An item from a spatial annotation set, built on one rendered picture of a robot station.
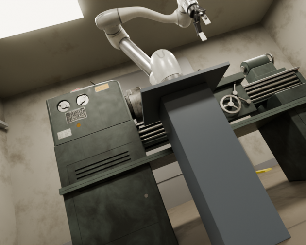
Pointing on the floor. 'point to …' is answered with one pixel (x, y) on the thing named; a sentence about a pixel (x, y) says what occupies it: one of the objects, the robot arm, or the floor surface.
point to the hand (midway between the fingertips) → (206, 31)
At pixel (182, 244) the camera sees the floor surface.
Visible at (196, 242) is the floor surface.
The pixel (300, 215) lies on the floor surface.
